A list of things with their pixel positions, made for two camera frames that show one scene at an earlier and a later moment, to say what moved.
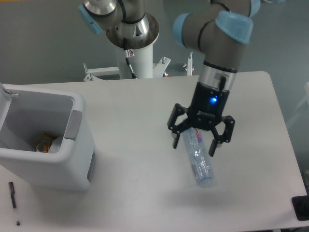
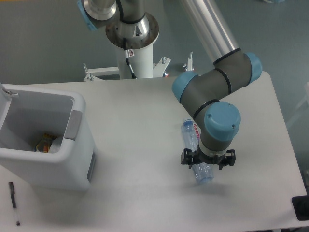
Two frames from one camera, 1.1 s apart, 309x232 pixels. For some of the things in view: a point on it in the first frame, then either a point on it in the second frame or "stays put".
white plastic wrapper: x=55 y=145 stays put
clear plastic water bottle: x=200 y=159 stays put
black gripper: x=207 y=110 → x=189 y=157
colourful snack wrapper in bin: x=44 y=146 stays put
